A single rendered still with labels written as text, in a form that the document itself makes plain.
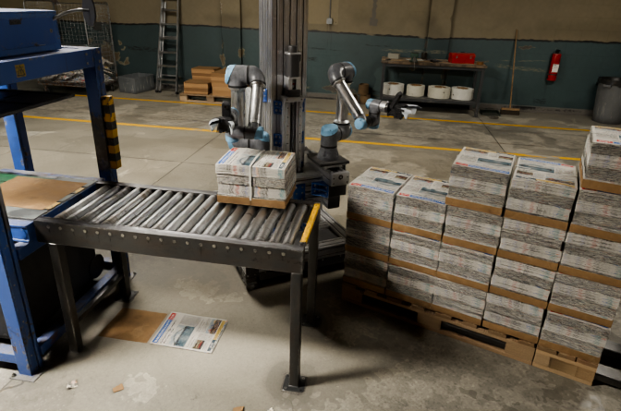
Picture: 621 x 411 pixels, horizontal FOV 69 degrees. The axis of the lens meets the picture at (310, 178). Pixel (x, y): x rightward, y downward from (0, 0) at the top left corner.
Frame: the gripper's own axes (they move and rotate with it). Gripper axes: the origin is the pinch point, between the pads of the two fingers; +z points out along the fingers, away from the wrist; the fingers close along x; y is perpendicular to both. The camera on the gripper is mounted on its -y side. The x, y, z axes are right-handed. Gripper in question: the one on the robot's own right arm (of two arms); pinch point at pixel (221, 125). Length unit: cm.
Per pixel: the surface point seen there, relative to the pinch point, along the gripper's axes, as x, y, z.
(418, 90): -244, 54, -608
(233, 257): -19, 49, 43
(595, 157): -174, -22, 26
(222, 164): -3.0, 20.7, 1.6
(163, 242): 15, 50, 38
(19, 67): 90, -15, 15
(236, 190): -11.7, 33.9, 2.0
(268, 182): -28.2, 24.8, 5.2
